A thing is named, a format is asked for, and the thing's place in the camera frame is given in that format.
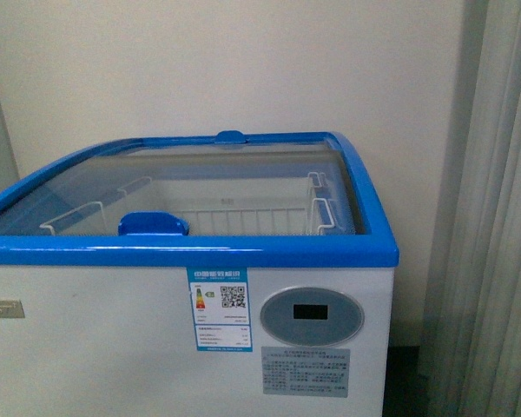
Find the front sliding glass lid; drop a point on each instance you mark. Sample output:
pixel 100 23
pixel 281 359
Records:
pixel 100 176

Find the sliding glass lid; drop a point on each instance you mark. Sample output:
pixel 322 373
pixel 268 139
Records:
pixel 100 176
pixel 233 141

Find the rear sliding glass lid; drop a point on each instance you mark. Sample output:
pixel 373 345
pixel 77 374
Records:
pixel 233 141

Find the white blue chest freezer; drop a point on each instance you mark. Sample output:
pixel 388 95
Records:
pixel 108 327

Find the blue energy label sticker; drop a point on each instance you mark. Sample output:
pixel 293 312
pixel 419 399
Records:
pixel 220 306

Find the oval grey control panel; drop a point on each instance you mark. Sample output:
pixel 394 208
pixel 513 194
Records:
pixel 311 317

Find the grey instruction sticker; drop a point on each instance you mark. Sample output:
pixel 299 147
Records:
pixel 305 371

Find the white vertical blind curtain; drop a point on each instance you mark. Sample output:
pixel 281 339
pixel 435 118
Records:
pixel 471 341

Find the silver brand nameplate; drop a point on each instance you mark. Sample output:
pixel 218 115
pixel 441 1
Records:
pixel 11 309

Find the white wire freezer basket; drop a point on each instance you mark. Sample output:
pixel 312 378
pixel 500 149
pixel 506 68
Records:
pixel 212 207

